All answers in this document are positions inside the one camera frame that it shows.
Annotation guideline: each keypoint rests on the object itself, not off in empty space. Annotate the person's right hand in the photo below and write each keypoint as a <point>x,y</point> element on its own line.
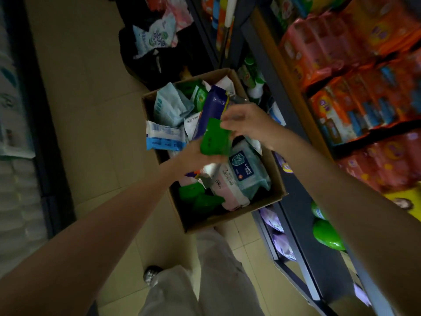
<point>253,123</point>

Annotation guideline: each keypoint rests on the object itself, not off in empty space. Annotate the person's left hand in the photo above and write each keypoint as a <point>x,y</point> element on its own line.
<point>194,164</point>

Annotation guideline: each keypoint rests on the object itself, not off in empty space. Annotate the green wipes packets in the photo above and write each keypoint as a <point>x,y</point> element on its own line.
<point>213,141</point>

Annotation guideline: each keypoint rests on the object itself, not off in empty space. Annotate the navy kitchen wipes pack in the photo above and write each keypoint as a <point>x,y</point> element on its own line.
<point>213,105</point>

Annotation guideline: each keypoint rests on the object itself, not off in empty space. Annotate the cardboard box of wipes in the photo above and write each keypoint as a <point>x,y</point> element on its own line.
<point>243,180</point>

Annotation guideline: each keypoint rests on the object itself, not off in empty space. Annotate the brown cardboard box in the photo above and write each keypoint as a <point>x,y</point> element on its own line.
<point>210,223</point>

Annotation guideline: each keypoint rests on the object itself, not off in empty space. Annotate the dark metal shelf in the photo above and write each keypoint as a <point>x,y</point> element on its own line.
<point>49,180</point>

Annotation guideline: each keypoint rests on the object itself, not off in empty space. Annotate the person's right forearm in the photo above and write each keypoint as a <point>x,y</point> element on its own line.
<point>355,220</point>

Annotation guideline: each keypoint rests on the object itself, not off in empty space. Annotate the person's left forearm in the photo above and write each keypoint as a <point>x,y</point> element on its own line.
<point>82,253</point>

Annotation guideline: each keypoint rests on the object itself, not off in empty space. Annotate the person's grey trousers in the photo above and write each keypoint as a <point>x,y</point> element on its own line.
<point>223,276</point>

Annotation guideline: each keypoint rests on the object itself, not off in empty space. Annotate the person's left shoe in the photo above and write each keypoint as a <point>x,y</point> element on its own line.
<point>152,276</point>

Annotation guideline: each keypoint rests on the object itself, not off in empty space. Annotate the white blue detergent bag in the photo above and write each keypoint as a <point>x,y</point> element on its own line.
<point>277,115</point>

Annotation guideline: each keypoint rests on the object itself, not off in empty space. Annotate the green white bottles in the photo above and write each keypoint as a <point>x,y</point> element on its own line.
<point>253,82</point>

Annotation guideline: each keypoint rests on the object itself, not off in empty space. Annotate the purple yellow softener pack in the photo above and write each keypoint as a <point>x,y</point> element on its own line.
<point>285,166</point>

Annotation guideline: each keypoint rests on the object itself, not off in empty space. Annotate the black plastic bag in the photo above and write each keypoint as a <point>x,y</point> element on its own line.
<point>158,69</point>

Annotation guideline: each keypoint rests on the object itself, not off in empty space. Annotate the row of orange yellow packs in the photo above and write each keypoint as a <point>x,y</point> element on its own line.
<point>217,22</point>

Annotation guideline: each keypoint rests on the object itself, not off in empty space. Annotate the stack of orange red packs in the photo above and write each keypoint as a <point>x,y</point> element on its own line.
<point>361,95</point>

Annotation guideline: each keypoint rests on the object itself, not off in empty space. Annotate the white rolled tube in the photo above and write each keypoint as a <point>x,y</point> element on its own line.
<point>230,13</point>

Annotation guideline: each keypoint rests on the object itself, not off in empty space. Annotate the purple refill bags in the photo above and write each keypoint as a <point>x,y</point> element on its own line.
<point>279,240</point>

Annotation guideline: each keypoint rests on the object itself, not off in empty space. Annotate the white teal printed pack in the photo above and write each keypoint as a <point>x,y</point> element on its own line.
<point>154,36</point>

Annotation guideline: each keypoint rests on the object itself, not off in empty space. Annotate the row of green yellow packs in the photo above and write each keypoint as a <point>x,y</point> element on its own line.
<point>312,4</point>

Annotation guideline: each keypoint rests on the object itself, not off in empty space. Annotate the green plastic bottles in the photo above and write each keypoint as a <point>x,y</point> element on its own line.
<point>329,233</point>

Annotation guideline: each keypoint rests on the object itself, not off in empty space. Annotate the pink printed pack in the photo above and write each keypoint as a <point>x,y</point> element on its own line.
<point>179,11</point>

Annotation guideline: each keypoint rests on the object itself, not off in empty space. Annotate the yellow printed pack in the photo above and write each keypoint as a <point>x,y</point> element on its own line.
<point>404,204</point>

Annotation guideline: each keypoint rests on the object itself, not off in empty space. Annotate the stack of white roll packs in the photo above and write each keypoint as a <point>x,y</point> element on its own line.
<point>16,194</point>

